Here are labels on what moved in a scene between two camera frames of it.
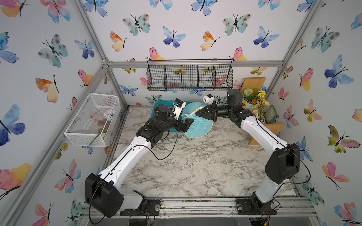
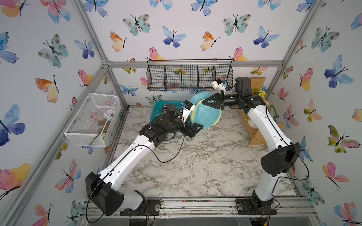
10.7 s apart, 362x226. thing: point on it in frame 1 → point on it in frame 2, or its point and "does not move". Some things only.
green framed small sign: (270, 114) does not move
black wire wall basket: (190, 74) does not move
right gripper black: (212, 112) → (220, 101)
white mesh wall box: (97, 122) does not move
